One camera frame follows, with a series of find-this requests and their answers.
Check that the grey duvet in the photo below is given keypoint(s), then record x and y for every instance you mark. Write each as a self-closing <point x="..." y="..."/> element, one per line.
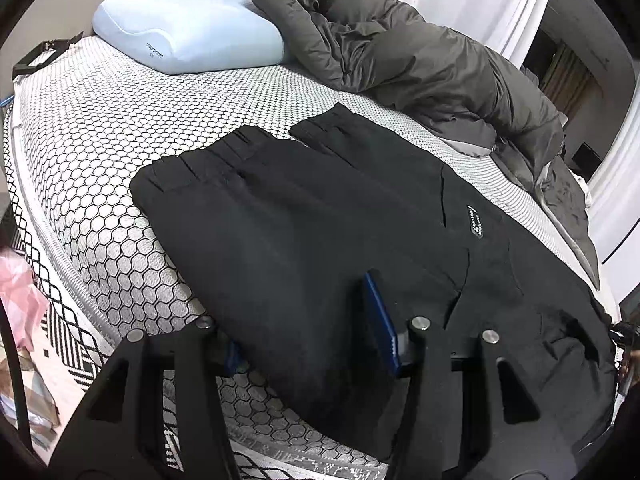
<point x="464" y="92"/>

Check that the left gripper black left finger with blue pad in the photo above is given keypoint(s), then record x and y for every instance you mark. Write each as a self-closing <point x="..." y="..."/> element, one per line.
<point x="117" y="430"/>

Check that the brown striped curtain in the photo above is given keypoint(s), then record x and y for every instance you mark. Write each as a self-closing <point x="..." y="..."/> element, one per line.
<point x="567" y="81"/>

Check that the pink cloth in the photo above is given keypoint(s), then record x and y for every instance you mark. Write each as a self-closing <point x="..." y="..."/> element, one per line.
<point x="24" y="303"/>

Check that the hexagon pattern mattress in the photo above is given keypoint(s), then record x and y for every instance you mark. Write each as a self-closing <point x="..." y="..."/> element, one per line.
<point x="81" y="128"/>

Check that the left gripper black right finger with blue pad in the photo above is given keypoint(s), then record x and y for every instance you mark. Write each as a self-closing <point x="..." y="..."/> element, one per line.
<point x="469" y="415"/>

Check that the black bedside tray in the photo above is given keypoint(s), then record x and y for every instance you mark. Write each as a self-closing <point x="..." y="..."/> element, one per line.
<point x="42" y="55"/>

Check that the black pants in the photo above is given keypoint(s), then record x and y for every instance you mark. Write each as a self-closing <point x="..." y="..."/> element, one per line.
<point x="274" y="238"/>

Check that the light blue pillow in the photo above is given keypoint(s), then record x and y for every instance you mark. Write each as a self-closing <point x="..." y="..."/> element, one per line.
<point x="178" y="37"/>

